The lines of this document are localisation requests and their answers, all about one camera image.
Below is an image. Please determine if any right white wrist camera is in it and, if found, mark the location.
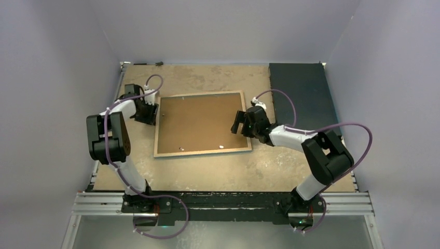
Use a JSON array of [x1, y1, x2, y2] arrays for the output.
[[251, 97, 267, 111]]

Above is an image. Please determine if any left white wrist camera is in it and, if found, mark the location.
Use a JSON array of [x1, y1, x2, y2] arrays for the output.
[[143, 85, 158, 105]]

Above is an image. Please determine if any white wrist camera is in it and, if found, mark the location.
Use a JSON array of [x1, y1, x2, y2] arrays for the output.
[[143, 85, 158, 105], [251, 97, 267, 111]]

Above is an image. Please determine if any purple cable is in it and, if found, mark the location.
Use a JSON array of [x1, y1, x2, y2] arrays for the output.
[[254, 89, 373, 234], [103, 74, 190, 241]]

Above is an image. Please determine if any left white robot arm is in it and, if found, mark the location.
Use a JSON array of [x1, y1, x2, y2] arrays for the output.
[[86, 84, 159, 212]]

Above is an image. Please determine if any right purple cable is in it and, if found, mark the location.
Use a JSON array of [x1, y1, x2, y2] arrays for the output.
[[254, 89, 373, 234]]

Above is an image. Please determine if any blue wooden picture frame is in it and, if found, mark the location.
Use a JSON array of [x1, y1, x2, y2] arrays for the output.
[[153, 90, 253, 159]]

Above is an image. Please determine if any aluminium rail frame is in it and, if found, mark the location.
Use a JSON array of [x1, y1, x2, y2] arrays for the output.
[[62, 64, 381, 248]]

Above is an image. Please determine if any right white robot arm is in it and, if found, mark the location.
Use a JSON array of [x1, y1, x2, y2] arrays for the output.
[[231, 106, 354, 211]]

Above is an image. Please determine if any brown cardboard backing board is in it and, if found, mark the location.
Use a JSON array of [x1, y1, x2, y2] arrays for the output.
[[157, 93, 249, 154]]

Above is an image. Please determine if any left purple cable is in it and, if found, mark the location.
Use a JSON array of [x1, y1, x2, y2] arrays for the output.
[[103, 74, 190, 241]]

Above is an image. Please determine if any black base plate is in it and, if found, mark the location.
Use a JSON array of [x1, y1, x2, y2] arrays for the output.
[[121, 191, 324, 226]]

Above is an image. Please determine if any dark blue foam pad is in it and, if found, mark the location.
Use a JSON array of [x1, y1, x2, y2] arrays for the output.
[[269, 63, 338, 130]]

